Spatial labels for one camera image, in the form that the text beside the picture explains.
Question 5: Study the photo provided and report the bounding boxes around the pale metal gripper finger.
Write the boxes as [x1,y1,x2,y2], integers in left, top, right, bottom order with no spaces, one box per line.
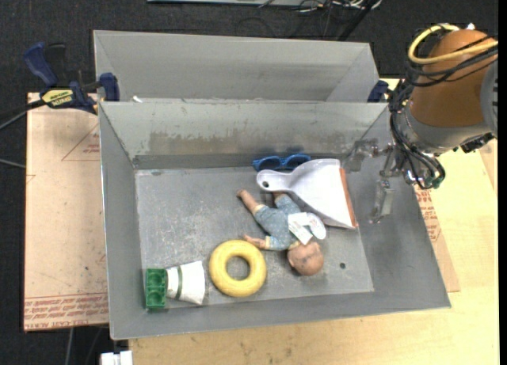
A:
[368,179,396,225]
[343,139,379,171]

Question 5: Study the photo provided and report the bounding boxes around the white dustpan with brown edge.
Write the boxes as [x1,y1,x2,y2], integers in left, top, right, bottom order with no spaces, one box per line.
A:
[255,158,359,230]

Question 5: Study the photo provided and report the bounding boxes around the blue sunglasses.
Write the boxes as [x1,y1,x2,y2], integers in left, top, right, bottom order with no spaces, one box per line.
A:
[252,153,312,172]

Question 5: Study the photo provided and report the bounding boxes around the baby doll in blue clothes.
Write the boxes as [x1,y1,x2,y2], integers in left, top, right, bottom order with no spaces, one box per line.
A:
[236,188,328,277]

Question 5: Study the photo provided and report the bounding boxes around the grey metal bin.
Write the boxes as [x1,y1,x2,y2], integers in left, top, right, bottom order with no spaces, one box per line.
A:
[93,29,452,340]

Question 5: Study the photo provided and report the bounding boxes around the white cup with green stripes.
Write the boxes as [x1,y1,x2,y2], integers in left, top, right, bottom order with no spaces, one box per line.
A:
[164,260,208,306]

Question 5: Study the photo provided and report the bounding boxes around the green toy brick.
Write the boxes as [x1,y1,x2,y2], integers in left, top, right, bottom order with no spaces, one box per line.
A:
[144,268,168,310]

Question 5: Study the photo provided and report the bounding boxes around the brown cardboard board red print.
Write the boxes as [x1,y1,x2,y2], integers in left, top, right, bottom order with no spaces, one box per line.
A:
[23,92,463,333]

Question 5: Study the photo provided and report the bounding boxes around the black cylinder on white bracket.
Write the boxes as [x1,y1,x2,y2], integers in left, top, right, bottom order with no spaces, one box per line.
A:
[459,132,497,154]

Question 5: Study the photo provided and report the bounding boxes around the yellow ring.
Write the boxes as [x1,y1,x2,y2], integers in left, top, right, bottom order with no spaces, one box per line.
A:
[208,239,268,298]

